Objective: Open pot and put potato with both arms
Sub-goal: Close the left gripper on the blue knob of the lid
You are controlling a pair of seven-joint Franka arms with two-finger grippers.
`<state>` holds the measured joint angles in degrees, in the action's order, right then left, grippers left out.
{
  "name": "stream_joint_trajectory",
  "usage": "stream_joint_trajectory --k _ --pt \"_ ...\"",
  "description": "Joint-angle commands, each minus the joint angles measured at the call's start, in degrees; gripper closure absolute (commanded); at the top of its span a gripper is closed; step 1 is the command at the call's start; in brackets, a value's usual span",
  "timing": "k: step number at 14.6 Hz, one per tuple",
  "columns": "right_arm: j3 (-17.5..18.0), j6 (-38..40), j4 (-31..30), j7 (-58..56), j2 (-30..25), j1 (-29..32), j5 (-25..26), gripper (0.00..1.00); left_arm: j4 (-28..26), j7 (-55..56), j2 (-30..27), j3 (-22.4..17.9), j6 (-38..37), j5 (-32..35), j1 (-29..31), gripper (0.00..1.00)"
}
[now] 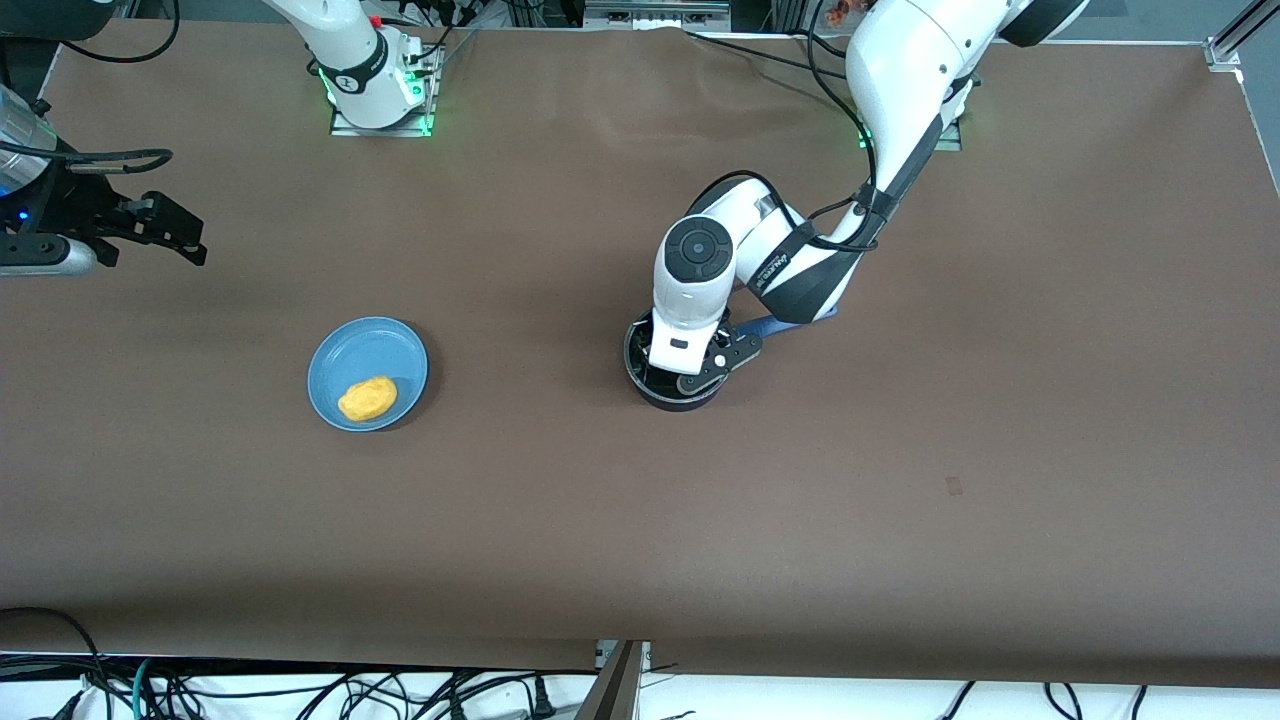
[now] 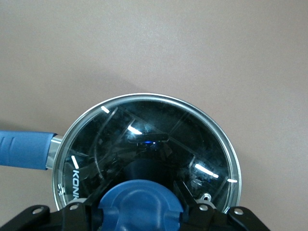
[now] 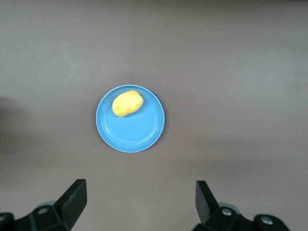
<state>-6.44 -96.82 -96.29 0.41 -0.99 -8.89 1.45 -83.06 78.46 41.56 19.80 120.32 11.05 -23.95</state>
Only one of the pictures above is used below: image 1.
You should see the grey equipment box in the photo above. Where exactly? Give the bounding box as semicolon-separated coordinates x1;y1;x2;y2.
582;0;734;32

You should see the aluminium corner extrusion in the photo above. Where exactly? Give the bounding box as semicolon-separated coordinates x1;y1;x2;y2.
1204;0;1280;72

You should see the long black table cable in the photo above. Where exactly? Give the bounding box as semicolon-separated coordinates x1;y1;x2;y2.
685;30;853;81

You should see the looped black cable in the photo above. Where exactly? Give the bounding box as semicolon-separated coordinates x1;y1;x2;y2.
0;606;114;720

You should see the aluminium table leg profile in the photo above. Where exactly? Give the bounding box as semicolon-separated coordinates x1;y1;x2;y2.
572;639;652;720

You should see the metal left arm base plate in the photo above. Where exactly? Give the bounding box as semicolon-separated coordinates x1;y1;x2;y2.
856;118;965;153

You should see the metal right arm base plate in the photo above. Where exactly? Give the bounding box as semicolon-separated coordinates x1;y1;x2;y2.
329;40;445;139

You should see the brown table cover sheet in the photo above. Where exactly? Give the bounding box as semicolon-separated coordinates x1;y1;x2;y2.
0;18;1280;691

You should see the yellow potato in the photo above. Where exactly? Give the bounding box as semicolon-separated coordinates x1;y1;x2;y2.
337;374;400;424

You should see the blue round plate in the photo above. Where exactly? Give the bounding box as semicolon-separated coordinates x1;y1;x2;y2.
306;316;431;434

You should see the black pot blue handle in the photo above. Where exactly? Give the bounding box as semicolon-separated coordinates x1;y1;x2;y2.
623;310;842;414

